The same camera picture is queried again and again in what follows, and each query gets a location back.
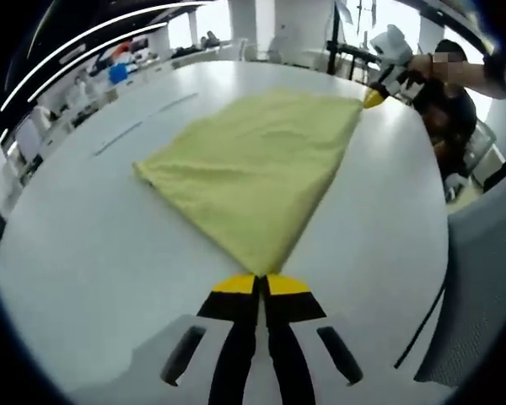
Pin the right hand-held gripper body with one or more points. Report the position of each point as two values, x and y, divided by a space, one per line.
392 48

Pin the light grey mesh chair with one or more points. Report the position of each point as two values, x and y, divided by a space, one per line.
480 274

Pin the yellow blue black garment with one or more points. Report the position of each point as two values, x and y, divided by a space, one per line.
253 169

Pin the blue box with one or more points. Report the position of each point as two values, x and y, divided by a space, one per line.
119 74

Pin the red blue wall display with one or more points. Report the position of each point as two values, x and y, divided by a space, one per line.
118 50

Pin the ceiling air vent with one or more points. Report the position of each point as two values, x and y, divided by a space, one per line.
71 53

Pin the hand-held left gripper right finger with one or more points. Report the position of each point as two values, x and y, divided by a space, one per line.
312 358

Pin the person's right hand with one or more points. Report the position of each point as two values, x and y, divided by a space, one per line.
421 67

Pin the white storage bin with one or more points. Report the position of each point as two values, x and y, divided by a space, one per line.
25 141

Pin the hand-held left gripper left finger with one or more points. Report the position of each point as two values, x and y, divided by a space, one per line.
202 358

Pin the black tripod stand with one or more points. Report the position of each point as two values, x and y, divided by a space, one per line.
333 55

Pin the dark clothes pile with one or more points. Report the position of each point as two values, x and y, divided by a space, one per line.
192 51

